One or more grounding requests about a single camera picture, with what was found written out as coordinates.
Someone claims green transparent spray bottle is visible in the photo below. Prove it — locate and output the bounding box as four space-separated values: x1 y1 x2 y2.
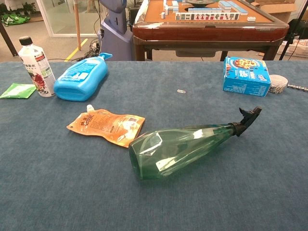
128 106 262 181

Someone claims blue detergent pump bottle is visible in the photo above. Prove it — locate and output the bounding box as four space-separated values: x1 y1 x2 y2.
53 52 113 102

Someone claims white drink bottle black cap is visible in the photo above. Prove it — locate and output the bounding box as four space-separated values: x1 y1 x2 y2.
18 36 56 98

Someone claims orange spout pouch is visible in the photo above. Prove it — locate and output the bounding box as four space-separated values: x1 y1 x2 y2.
66 104 146 148

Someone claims brown mahjong table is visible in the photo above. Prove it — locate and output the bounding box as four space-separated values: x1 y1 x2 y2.
132 0 290 61

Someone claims blue cookie box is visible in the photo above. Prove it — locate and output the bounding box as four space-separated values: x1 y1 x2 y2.
222 56 272 98

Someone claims blue felt table cloth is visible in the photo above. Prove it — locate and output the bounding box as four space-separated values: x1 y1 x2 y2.
0 60 308 231

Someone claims wooden pole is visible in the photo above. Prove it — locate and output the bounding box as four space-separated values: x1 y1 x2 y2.
73 0 82 51

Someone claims round clear pin container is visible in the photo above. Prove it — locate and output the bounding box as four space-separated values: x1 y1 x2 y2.
268 74 289 94

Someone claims green sachet packet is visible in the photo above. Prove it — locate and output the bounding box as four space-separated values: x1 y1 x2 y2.
0 83 37 100

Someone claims metal twist drill bit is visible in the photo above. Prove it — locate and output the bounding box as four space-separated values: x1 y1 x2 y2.
287 84 308 91

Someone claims black tripod stand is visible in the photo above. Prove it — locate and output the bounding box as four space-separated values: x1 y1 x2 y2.
279 0 308 61

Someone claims white plastic basket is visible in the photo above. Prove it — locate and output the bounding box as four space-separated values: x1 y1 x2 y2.
276 39 308 55

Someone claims brown cardboard box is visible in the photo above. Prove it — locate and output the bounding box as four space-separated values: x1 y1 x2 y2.
255 0 298 24

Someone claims black slanted leg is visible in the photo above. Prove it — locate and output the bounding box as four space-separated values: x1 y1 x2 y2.
0 23 19 58

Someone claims green bag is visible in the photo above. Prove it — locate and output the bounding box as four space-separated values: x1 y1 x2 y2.
1 13 31 26

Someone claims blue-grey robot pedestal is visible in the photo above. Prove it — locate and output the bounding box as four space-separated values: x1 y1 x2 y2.
97 0 134 61

